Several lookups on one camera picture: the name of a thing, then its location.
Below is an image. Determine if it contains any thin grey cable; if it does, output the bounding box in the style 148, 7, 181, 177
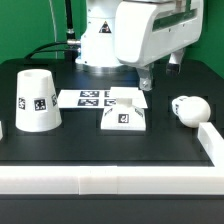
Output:
48, 0, 58, 42

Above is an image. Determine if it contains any white part at left edge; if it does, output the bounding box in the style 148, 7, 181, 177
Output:
0, 121, 3, 141

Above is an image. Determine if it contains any white lamp shade cone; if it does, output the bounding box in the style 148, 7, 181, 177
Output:
15, 69, 62, 132

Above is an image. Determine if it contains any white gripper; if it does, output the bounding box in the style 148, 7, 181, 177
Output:
115, 0, 204, 91

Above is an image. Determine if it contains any white lamp base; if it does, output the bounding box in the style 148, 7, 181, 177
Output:
100, 87, 146, 131

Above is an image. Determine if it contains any black cable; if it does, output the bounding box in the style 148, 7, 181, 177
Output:
23, 0, 82, 61

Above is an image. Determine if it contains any white lamp bulb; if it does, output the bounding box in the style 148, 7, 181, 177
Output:
172, 96, 211, 128

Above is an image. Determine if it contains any white fence wall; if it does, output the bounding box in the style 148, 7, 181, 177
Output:
197, 122, 224, 167
0, 166, 224, 195

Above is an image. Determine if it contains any white marker sheet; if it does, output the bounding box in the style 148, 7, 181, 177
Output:
58, 87, 147, 109

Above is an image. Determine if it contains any white right fence wall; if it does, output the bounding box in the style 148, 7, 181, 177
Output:
197, 122, 224, 167

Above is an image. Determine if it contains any white front fence wall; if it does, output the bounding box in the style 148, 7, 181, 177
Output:
0, 166, 224, 195

